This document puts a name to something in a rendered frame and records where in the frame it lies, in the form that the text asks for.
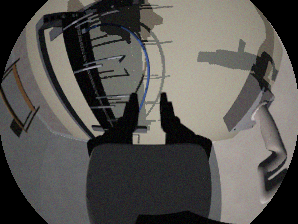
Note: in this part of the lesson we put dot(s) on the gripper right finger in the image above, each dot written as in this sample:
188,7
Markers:
176,132

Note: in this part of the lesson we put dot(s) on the black metal rack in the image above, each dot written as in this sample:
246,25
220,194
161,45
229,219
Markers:
80,54

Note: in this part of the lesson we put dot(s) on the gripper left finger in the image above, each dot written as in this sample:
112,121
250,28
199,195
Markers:
122,131

